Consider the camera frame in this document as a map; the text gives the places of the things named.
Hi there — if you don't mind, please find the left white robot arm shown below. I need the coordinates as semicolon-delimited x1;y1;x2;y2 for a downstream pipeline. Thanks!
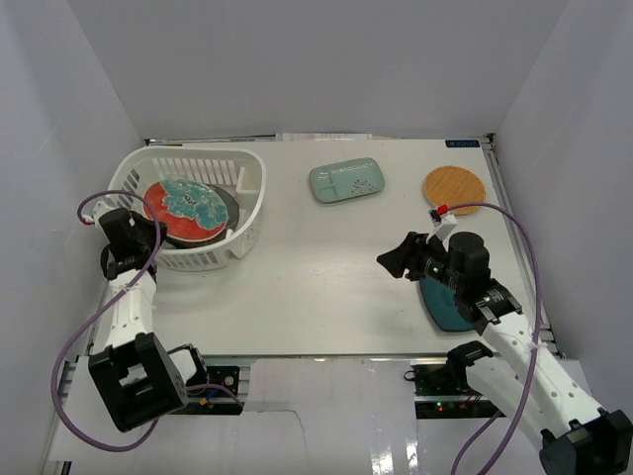
88;201;210;432

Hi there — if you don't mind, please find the orange woven round plate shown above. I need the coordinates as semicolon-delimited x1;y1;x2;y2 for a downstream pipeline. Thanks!
422;165;487;208

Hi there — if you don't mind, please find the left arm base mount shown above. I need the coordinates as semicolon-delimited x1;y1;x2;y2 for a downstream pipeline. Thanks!
180;365;249;416

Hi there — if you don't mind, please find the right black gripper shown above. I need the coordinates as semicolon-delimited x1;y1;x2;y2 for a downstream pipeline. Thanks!
377;232;464;293

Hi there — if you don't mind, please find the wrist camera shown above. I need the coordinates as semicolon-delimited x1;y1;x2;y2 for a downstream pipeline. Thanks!
426;205;457;243
81;200;115;227

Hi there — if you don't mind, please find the dark teal angular plate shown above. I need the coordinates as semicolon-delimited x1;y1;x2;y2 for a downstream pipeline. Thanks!
418;278;474;333

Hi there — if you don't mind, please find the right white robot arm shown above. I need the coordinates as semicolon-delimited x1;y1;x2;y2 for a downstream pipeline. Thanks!
377;232;632;474

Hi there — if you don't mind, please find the grey deer pattern plate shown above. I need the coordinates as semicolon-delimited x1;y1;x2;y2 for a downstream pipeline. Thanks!
166;184;240;248

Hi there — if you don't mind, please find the red and teal floral plate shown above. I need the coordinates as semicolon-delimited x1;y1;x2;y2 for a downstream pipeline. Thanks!
143;178;229;243

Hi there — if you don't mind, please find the white plastic dish bin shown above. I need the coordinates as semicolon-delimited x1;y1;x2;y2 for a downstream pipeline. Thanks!
107;146;266;271

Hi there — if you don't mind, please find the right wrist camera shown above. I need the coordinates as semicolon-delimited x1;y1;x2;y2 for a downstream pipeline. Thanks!
426;205;457;243

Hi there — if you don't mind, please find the blue label sticker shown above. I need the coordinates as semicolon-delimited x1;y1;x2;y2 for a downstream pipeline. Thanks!
445;140;481;148

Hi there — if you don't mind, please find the light green rectangular plate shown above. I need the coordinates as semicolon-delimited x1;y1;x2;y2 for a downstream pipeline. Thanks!
309;157;386;204

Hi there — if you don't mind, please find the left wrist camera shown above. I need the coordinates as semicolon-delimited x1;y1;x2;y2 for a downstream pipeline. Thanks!
81;200;115;227

